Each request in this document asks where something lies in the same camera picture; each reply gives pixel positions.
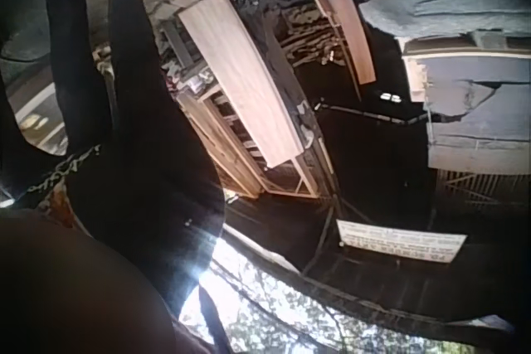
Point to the dark round drum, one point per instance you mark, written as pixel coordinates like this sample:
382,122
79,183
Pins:
20,26

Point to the light wooden plank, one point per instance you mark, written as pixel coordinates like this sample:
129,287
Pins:
240,76

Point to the glass display counter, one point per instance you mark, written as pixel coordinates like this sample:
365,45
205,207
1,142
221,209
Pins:
39,122

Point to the wooden shelf rack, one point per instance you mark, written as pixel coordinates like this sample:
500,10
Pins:
224,151

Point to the curved brown wooden board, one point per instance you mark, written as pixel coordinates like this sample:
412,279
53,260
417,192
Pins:
344,14

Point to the small white object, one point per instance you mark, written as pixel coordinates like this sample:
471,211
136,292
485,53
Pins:
390,97

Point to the blue tarp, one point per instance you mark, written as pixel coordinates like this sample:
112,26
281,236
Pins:
448,1

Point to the white printed sign board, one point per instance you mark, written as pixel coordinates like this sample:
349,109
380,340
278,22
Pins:
398,240

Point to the black canopy frame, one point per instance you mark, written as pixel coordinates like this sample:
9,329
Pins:
373,300

